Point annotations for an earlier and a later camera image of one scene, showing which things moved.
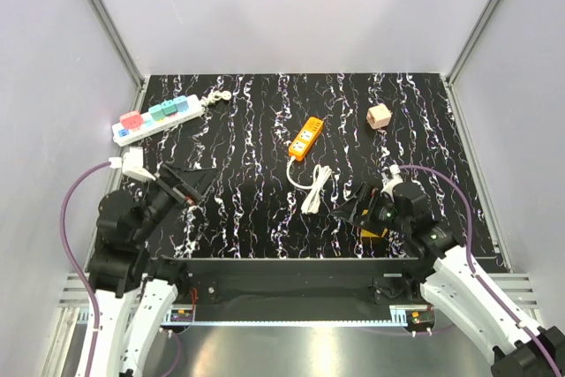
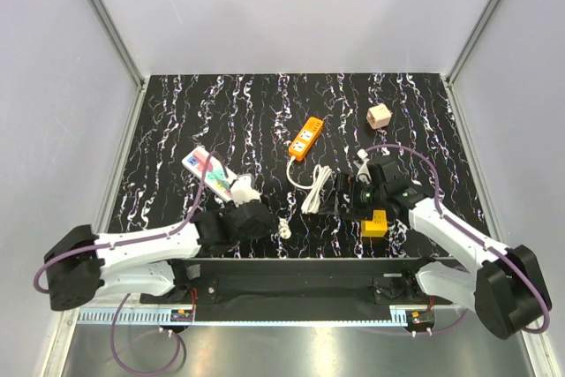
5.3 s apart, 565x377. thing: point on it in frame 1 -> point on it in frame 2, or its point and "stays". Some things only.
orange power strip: (306, 139) stays
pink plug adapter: (132, 120) -> (203, 160)
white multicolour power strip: (123, 136) -> (218, 177)
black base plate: (302, 282) stays
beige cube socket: (378, 116) stays
